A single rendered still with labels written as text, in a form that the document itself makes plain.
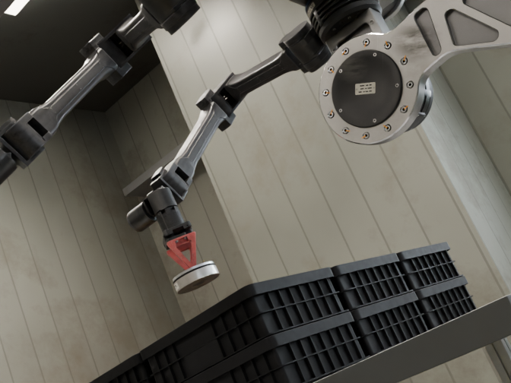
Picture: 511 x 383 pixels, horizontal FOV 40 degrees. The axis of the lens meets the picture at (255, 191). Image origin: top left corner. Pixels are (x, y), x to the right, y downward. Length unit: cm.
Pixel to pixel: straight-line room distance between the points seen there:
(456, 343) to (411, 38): 61
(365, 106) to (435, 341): 56
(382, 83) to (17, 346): 352
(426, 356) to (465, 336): 6
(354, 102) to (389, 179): 223
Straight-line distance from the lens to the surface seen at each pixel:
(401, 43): 128
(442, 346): 85
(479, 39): 124
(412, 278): 191
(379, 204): 353
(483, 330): 83
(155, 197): 164
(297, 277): 153
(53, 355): 460
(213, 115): 193
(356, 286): 170
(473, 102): 425
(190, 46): 432
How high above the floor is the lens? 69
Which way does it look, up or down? 17 degrees up
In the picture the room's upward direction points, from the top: 24 degrees counter-clockwise
